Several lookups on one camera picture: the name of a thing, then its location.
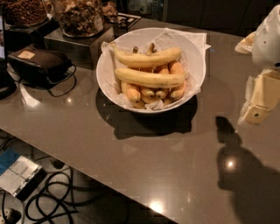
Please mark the dark metal stand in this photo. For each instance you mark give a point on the dark metal stand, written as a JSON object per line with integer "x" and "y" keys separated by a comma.
{"x": 83, "y": 52}

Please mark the white paper liner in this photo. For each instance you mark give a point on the white paper liner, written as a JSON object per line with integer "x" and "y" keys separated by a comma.
{"x": 195, "y": 39}

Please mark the long yellow banana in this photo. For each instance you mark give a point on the long yellow banana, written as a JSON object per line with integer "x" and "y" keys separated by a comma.
{"x": 130, "y": 59}
{"x": 150, "y": 80}

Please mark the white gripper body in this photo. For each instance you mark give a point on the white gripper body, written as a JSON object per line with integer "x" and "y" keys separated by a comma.
{"x": 268, "y": 44}

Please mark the black headset case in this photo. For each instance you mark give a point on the black headset case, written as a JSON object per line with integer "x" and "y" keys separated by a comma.
{"x": 41, "y": 68}

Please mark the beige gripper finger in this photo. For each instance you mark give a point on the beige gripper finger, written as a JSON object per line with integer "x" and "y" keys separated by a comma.
{"x": 261, "y": 96}
{"x": 245, "y": 45}

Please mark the white bowl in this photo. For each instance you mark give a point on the white bowl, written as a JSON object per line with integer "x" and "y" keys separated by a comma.
{"x": 198, "y": 65}

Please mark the black monitor base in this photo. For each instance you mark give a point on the black monitor base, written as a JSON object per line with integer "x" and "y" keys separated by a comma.
{"x": 7, "y": 84}

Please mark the silver box on floor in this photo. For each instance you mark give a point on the silver box on floor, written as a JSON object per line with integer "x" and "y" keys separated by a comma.
{"x": 19, "y": 176}

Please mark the glass jar of brown cereal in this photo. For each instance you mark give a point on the glass jar of brown cereal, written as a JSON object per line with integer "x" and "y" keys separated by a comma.
{"x": 24, "y": 12}

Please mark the glass jar of granola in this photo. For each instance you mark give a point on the glass jar of granola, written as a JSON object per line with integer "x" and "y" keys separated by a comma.
{"x": 79, "y": 18}

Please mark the bunch of small bananas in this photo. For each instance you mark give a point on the bunch of small bananas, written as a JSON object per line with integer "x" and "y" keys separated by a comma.
{"x": 140, "y": 96}

